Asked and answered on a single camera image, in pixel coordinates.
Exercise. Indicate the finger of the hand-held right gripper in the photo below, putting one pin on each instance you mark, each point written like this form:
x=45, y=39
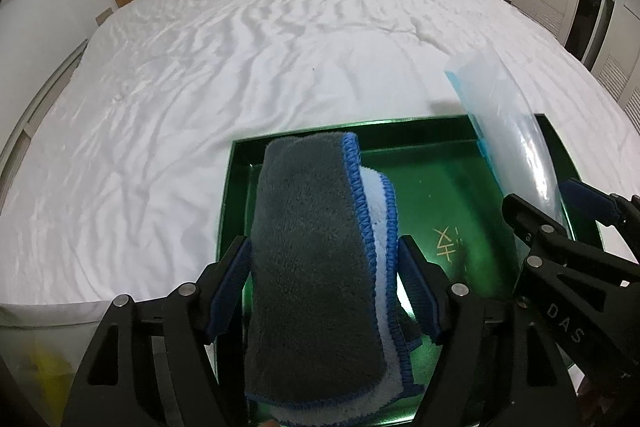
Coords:
x=542, y=232
x=592, y=199

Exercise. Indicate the grey towel with blue trim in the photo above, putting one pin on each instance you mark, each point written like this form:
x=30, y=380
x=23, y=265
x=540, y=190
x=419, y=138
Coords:
x=305, y=257

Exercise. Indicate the white bed sheet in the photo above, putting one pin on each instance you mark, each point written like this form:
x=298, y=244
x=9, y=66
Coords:
x=250, y=57

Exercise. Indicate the clear plastic zip bag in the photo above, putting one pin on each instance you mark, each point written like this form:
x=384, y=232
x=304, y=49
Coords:
x=505, y=117

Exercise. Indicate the white louvred door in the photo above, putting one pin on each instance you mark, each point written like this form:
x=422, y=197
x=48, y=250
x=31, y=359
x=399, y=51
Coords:
x=615, y=57

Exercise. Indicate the beige wall outlet plate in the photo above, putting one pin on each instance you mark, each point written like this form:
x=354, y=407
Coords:
x=104, y=15

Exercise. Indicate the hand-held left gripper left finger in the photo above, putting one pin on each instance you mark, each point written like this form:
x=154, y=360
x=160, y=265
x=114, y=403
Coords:
x=232, y=278

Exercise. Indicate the white side frame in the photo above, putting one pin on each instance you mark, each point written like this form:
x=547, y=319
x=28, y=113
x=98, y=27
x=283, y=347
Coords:
x=45, y=102

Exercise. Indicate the clear plastic container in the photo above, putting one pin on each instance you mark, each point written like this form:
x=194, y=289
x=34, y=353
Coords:
x=30, y=322

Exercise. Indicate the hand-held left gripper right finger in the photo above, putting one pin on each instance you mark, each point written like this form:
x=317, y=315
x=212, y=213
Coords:
x=415, y=278

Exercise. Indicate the yellow item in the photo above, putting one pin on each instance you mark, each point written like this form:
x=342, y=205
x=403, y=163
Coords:
x=50, y=372

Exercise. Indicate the green box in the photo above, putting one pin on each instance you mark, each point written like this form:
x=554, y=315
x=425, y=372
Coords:
x=450, y=187

